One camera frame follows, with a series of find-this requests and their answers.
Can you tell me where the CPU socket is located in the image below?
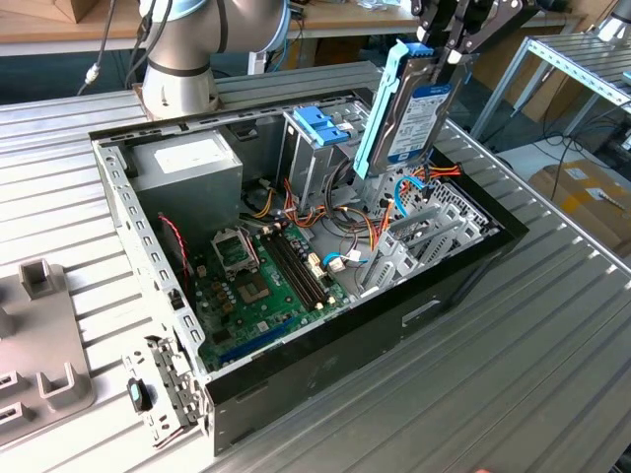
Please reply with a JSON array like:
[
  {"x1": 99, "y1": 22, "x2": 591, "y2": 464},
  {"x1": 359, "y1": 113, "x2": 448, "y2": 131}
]
[{"x1": 210, "y1": 227, "x2": 262, "y2": 275}]

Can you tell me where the orange yellow power wire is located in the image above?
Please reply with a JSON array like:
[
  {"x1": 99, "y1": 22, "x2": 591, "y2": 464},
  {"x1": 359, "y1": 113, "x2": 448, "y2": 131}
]
[{"x1": 411, "y1": 165, "x2": 462, "y2": 180}]

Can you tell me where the labelled cardboard box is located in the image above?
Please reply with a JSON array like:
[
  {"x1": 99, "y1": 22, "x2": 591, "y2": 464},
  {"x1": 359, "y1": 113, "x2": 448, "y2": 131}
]
[{"x1": 527, "y1": 160, "x2": 631, "y2": 257}]

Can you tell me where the small brown box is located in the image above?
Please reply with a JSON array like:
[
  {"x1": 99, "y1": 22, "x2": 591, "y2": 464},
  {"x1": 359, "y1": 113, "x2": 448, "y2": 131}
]
[{"x1": 53, "y1": 0, "x2": 100, "y2": 24}]

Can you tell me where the small metal tool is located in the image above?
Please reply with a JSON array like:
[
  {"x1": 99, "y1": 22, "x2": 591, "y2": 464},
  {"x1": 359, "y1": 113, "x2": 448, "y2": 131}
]
[{"x1": 597, "y1": 190, "x2": 628, "y2": 211}]

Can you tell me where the black open PC case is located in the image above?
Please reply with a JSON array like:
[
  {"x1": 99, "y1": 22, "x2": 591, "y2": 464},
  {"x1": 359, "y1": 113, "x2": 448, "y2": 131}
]
[{"x1": 88, "y1": 87, "x2": 531, "y2": 457}]

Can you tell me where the blue plastic drive latch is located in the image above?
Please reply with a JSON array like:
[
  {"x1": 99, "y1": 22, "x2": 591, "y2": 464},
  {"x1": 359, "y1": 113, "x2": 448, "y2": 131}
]
[{"x1": 292, "y1": 106, "x2": 354, "y2": 148}]

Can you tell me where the grey metal disk bay cage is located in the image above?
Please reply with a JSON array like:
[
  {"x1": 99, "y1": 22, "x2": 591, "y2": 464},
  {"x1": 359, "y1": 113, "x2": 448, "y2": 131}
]
[{"x1": 359, "y1": 160, "x2": 499, "y2": 300}]

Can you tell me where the yellow black wire bundle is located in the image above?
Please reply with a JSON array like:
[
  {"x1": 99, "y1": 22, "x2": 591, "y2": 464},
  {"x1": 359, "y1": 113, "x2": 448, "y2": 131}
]
[{"x1": 244, "y1": 179, "x2": 275, "y2": 219}]

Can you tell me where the dark chipset chip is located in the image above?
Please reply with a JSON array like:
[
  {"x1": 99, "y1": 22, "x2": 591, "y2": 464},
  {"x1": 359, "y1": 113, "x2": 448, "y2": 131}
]
[{"x1": 235, "y1": 275, "x2": 271, "y2": 304}]

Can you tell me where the beige board connector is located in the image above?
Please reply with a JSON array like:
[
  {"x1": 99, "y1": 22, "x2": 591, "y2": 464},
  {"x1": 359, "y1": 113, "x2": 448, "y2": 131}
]
[{"x1": 306, "y1": 252, "x2": 330, "y2": 283}]

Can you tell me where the orange black wire bundle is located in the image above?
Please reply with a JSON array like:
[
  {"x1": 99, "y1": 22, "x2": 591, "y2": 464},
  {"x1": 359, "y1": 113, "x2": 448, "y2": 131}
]
[{"x1": 283, "y1": 176, "x2": 395, "y2": 257}]

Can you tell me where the brown cardboard sheet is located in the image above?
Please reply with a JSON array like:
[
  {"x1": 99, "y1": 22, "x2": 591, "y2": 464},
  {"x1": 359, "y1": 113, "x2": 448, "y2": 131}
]
[{"x1": 465, "y1": 29, "x2": 593, "y2": 124}]

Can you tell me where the long blue data wire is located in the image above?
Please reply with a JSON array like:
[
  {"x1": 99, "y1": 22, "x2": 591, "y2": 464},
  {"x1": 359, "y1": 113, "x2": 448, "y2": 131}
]
[{"x1": 392, "y1": 174, "x2": 431, "y2": 219}]

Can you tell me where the thin locking lever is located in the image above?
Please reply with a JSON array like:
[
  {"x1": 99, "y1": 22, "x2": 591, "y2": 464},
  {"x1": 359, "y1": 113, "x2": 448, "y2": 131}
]
[{"x1": 247, "y1": 232, "x2": 263, "y2": 270}]

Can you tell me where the hard disk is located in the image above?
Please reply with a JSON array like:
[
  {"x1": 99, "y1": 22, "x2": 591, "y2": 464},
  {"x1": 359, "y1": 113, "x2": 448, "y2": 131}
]
[{"x1": 352, "y1": 39, "x2": 475, "y2": 181}]

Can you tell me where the grey parts rack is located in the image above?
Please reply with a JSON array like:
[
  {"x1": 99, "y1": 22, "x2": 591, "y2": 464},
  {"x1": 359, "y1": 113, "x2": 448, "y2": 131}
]
[{"x1": 0, "y1": 258, "x2": 96, "y2": 447}]

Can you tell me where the green motherboard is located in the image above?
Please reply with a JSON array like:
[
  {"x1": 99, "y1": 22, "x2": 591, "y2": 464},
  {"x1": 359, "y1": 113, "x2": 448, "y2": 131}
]
[{"x1": 189, "y1": 224, "x2": 354, "y2": 373}]

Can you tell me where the black blue case latch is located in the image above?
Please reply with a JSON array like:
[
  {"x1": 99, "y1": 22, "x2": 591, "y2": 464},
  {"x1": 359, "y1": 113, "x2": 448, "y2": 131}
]
[{"x1": 126, "y1": 377, "x2": 153, "y2": 413}]

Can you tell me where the metal socket cover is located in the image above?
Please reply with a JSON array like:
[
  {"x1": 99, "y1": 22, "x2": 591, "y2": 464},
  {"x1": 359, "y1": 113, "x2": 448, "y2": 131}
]
[{"x1": 211, "y1": 228, "x2": 260, "y2": 273}]

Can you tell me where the black RAM slot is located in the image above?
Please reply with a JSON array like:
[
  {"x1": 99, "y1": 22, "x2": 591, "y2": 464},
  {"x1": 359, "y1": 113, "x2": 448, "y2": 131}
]
[
  {"x1": 274, "y1": 232, "x2": 326, "y2": 304},
  {"x1": 268, "y1": 234, "x2": 322, "y2": 308},
  {"x1": 261, "y1": 236, "x2": 318, "y2": 312},
  {"x1": 280, "y1": 230, "x2": 330, "y2": 301}
]

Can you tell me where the metal slat side table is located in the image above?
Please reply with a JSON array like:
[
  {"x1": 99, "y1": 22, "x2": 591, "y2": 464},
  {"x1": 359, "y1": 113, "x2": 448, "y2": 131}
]
[{"x1": 470, "y1": 34, "x2": 631, "y2": 144}]

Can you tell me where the blue expansion slot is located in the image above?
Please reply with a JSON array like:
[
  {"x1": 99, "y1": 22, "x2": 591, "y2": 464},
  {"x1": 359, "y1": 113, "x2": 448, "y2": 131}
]
[{"x1": 219, "y1": 317, "x2": 297, "y2": 364}]

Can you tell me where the red black fan wire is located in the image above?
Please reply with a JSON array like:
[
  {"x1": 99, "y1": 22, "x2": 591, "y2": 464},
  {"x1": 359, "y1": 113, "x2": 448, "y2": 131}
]
[{"x1": 157, "y1": 212, "x2": 191, "y2": 282}]

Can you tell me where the short blue wire white plug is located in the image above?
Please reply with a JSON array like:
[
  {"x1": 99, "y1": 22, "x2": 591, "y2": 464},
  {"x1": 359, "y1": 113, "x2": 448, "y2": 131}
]
[{"x1": 322, "y1": 250, "x2": 369, "y2": 272}]

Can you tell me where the long wooden desk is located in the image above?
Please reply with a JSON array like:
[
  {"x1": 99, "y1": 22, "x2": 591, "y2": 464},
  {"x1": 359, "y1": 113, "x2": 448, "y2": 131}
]
[{"x1": 0, "y1": 0, "x2": 588, "y2": 58}]

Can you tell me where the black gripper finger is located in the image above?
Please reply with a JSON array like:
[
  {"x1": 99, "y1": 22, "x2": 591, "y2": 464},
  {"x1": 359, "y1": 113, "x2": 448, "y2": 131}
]
[
  {"x1": 411, "y1": 0, "x2": 448, "y2": 80},
  {"x1": 446, "y1": 0, "x2": 517, "y2": 68}
]

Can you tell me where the grey power supply unit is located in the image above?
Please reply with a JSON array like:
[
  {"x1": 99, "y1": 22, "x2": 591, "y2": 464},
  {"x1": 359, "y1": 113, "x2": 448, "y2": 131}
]
[{"x1": 128, "y1": 128, "x2": 245, "y2": 252}]

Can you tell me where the grey metal drive cage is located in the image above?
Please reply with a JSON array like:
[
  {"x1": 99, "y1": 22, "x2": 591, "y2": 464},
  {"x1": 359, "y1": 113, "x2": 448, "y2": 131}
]
[{"x1": 275, "y1": 93, "x2": 386, "y2": 211}]

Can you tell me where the black cable silver connector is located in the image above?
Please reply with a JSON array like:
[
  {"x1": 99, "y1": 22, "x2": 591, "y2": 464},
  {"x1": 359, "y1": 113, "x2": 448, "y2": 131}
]
[{"x1": 76, "y1": 0, "x2": 174, "y2": 98}]

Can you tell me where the grey card retainer bracket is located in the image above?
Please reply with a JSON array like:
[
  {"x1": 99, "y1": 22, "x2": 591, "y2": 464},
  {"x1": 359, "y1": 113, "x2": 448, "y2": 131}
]
[{"x1": 145, "y1": 334, "x2": 209, "y2": 428}]

